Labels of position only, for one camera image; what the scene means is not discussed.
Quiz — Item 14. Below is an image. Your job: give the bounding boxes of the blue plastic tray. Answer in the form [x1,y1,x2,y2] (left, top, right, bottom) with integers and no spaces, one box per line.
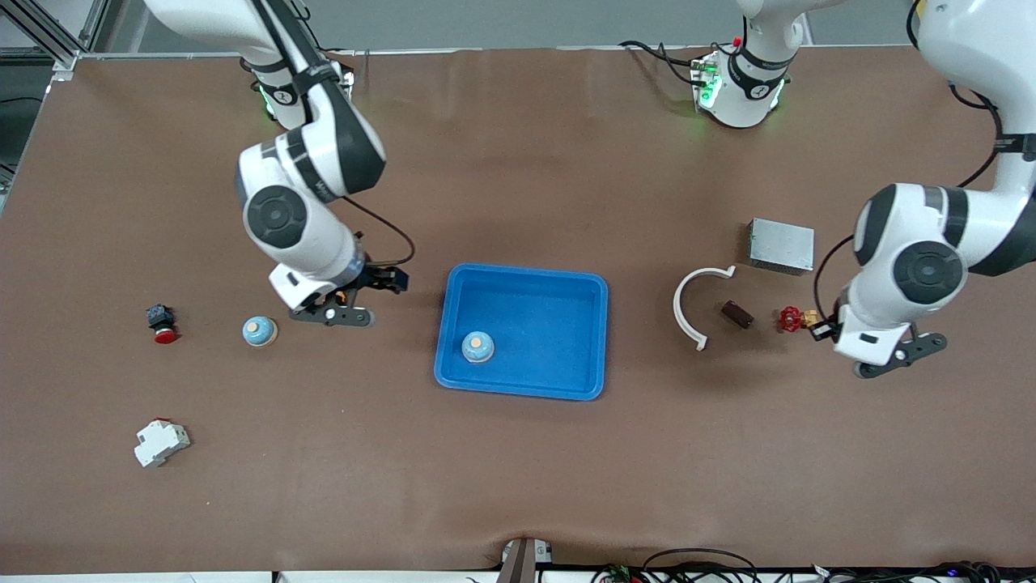
[434,263,609,402]

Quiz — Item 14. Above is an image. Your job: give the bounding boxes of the black arm base cable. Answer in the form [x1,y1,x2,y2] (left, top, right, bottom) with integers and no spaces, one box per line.
[619,40,705,86]

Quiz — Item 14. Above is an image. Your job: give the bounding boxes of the red pushbutton blue block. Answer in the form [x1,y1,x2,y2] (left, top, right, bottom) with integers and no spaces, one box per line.
[146,304,179,345]

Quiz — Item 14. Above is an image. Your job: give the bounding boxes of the white curved pipe clamp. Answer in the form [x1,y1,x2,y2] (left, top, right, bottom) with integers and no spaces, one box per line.
[673,266,737,351]

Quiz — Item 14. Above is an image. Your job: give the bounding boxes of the black looped cable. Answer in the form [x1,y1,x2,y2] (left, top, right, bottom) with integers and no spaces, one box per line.
[595,548,762,583]

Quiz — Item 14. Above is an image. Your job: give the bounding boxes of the black cable bundle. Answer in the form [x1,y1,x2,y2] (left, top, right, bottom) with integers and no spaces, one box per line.
[809,560,1008,583]

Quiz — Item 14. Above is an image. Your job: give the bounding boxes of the silver metal box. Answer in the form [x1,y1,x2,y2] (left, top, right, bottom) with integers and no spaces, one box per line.
[747,218,815,277]

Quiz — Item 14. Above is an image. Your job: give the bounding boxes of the white circuit breaker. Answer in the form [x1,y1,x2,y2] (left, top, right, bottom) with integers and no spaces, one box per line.
[134,418,192,469]

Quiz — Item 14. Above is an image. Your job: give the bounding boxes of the aluminium frame post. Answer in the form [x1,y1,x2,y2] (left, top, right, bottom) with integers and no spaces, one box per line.
[0,0,110,82]

